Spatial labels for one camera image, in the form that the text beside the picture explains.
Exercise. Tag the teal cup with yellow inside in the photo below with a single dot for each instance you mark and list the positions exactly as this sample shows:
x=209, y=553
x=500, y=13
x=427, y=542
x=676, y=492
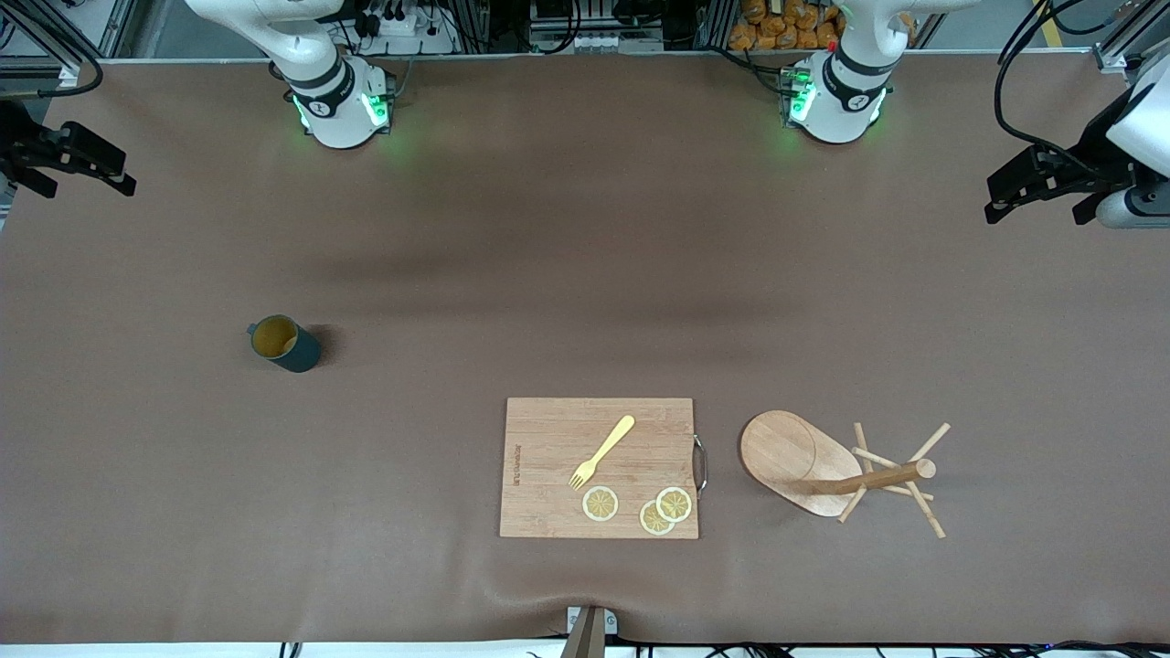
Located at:
x=297, y=352

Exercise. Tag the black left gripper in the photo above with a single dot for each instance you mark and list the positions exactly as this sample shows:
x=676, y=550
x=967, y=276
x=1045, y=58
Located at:
x=1094, y=143

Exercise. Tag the yellow plastic fork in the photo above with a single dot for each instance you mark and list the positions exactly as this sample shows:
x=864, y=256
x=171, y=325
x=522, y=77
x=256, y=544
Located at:
x=608, y=445

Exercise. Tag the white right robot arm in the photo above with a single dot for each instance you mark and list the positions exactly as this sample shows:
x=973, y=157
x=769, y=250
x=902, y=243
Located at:
x=320, y=82

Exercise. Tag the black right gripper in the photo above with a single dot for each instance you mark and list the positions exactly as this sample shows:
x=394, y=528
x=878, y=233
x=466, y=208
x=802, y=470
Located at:
x=20, y=139

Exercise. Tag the lemon slice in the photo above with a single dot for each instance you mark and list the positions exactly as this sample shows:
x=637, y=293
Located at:
x=600, y=504
x=675, y=504
x=651, y=523

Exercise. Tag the bag of orange bread rolls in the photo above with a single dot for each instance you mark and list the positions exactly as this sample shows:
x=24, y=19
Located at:
x=777, y=27

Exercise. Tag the wooden mug rack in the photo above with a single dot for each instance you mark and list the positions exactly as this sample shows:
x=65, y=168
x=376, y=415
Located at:
x=777, y=452

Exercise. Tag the white power strip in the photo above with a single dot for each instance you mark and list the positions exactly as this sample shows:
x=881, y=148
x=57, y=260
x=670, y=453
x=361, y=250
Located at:
x=402, y=23
x=594, y=41

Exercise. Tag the aluminium frame post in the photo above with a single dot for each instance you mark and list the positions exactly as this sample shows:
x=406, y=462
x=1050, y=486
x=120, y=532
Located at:
x=1120, y=50
x=69, y=68

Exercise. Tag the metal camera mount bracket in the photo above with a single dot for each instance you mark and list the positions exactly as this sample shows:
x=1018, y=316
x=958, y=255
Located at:
x=590, y=635

